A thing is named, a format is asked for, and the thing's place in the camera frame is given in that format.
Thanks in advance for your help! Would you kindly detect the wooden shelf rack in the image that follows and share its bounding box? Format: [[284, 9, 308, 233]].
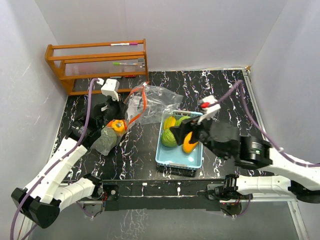
[[44, 38, 149, 96]]

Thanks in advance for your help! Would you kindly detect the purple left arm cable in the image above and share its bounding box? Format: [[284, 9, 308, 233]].
[[9, 77, 101, 240]]

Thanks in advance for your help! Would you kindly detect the yellow starfruit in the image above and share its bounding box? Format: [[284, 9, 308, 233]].
[[163, 116, 176, 130]]

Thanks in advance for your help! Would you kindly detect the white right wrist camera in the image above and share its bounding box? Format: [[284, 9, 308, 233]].
[[197, 95, 221, 125]]

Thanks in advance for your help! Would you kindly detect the pink white marker pen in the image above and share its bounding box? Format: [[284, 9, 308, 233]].
[[110, 42, 138, 47]]

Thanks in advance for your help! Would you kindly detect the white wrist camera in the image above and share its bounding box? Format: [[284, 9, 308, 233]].
[[197, 95, 221, 125], [97, 78, 120, 102]]

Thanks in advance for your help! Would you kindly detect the orange yellow mango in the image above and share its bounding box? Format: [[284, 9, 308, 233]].
[[182, 131, 199, 154]]

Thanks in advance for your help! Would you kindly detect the green cabbage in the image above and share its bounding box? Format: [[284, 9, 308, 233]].
[[161, 128, 177, 148], [174, 116, 190, 127]]

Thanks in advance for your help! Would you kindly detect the netted green melon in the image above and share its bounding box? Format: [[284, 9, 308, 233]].
[[92, 127, 118, 156]]

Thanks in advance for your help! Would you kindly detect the orange yellow bell pepper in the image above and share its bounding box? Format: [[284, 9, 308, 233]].
[[108, 119, 126, 135]]

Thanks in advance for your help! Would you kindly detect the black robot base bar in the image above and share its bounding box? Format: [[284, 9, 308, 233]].
[[74, 178, 253, 212]]

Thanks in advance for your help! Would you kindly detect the grey binder clip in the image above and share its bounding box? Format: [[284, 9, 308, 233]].
[[137, 58, 146, 68]]

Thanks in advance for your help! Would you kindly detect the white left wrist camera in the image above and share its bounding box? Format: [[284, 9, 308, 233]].
[[97, 78, 120, 102]]

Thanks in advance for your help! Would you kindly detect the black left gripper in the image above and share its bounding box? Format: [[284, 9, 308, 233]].
[[98, 93, 128, 129]]

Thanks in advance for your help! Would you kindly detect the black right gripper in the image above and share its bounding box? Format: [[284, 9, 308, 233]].
[[169, 111, 228, 162]]

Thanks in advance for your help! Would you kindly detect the light blue plastic basket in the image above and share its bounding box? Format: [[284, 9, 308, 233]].
[[155, 110, 203, 171]]

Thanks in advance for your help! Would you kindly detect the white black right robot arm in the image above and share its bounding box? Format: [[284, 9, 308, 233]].
[[170, 117, 320, 204]]

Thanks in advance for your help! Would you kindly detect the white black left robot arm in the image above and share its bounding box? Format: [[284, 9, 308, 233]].
[[11, 96, 127, 229]]

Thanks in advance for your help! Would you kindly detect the clear orange-zip bag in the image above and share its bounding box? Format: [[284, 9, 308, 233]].
[[91, 119, 126, 156], [124, 82, 184, 130]]

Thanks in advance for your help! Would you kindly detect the green capped marker pen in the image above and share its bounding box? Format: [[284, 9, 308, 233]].
[[112, 62, 139, 66]]

